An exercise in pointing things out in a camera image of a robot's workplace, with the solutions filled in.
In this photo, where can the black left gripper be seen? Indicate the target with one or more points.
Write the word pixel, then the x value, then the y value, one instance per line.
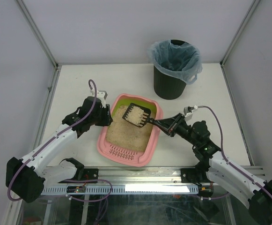
pixel 105 115

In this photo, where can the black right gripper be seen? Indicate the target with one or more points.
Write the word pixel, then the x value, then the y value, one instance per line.
pixel 173 124

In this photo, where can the black litter scoop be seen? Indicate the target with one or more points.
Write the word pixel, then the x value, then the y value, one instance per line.
pixel 138 115

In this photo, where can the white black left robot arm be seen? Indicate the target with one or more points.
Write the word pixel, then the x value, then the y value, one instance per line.
pixel 71 128

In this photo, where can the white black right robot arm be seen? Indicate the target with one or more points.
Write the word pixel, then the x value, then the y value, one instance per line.
pixel 252 191

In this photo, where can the beige litter pellets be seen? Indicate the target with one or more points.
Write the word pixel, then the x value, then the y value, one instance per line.
pixel 125 135

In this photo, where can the black ribbed trash bin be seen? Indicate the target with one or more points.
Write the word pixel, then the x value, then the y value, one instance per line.
pixel 165 86

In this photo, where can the blue plastic bin liner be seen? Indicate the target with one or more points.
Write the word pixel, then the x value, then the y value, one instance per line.
pixel 191 67

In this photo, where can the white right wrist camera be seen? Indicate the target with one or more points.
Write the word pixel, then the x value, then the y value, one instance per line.
pixel 188 112

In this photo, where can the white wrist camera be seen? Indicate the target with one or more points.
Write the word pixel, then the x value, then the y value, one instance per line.
pixel 101 95
pixel 188 112

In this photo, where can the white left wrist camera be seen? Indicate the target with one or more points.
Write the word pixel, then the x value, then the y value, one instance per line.
pixel 101 95

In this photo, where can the aluminium mounting rail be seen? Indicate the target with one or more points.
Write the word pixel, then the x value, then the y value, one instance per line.
pixel 140 174

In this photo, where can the white slotted cable duct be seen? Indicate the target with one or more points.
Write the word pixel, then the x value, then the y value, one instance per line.
pixel 129 189

